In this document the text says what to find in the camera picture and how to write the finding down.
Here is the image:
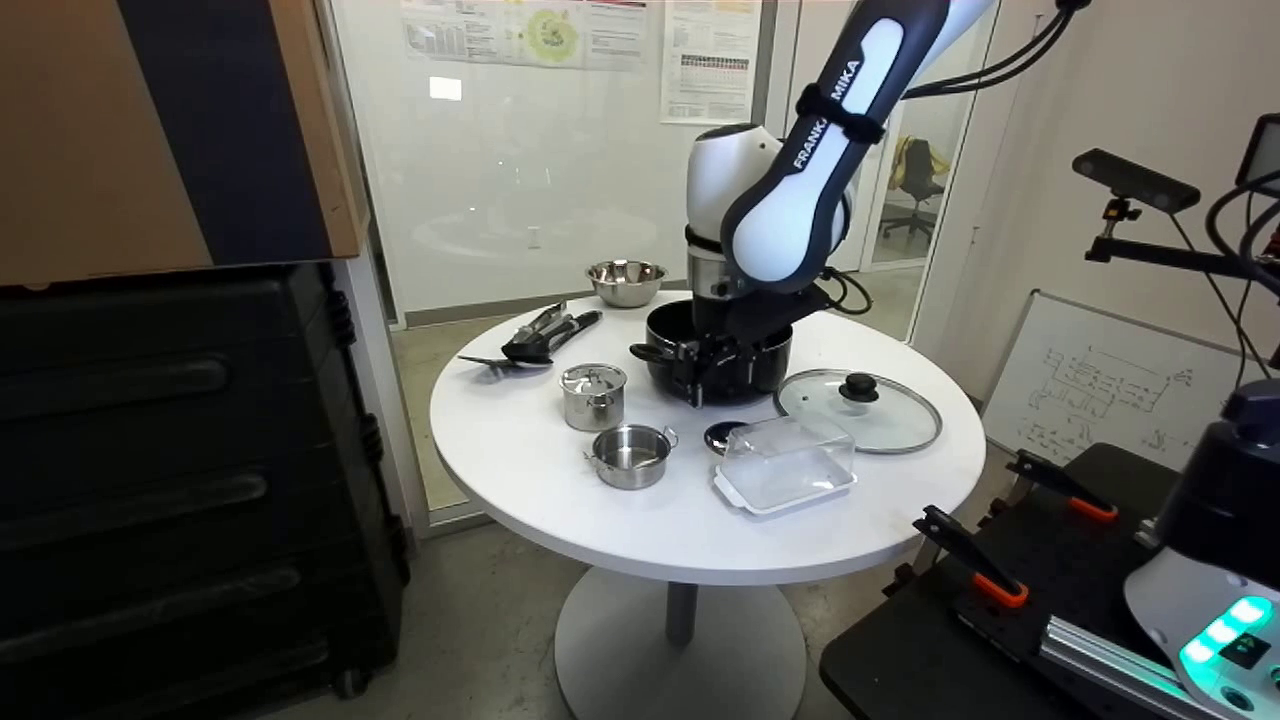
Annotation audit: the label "black perforated workbench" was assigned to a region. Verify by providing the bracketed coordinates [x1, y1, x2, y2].
[814, 436, 1280, 720]

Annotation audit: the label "silver slotted spatula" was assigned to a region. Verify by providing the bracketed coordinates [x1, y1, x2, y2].
[454, 348, 552, 382]

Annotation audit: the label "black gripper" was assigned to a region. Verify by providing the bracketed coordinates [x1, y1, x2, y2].
[681, 293, 761, 407]

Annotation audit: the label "glass lid with black knob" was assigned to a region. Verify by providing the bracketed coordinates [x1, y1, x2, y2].
[770, 369, 949, 462]

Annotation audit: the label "large black hard case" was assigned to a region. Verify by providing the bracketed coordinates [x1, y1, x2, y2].
[0, 260, 411, 703]

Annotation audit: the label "poster with green circle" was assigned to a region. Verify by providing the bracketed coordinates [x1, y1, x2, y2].
[397, 0, 658, 72]

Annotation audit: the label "small steel pot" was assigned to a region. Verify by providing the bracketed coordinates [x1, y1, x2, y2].
[554, 359, 630, 436]

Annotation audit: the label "aluminium rail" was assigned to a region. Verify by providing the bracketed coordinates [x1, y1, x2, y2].
[1035, 614, 1204, 720]

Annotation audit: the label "whiteboard with drawings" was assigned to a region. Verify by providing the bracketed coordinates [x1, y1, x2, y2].
[978, 288, 1262, 472]

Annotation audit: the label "clear plastic container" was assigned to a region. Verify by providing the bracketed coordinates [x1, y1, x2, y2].
[708, 431, 860, 521]

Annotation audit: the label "large black pot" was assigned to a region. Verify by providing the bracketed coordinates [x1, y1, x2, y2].
[626, 295, 798, 411]

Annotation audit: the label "black kitchen tongs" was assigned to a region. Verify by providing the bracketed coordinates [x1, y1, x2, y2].
[496, 301, 607, 369]

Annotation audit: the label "black clamp with orange tip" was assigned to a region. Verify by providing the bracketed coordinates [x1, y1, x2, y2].
[1000, 449, 1129, 533]
[907, 499, 1035, 615]

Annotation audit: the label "office chair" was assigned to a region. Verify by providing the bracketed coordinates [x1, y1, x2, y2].
[884, 136, 953, 248]

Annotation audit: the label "white text poster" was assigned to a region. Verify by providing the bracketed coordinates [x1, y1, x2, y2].
[658, 0, 768, 131]

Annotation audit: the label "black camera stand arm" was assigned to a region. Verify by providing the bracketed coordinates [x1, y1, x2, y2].
[1079, 195, 1280, 288]

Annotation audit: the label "shallow steel pan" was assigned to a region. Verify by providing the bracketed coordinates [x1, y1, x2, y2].
[581, 422, 681, 496]

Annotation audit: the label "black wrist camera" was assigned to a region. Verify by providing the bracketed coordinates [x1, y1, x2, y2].
[747, 276, 833, 327]

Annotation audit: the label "brown cardboard box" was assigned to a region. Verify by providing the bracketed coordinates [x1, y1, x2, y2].
[0, 0, 372, 295]

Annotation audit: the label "white table pedestal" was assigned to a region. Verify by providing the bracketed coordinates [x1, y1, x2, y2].
[552, 563, 813, 720]

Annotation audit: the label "steel mixing bowl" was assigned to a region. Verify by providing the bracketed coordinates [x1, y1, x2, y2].
[585, 255, 667, 314]

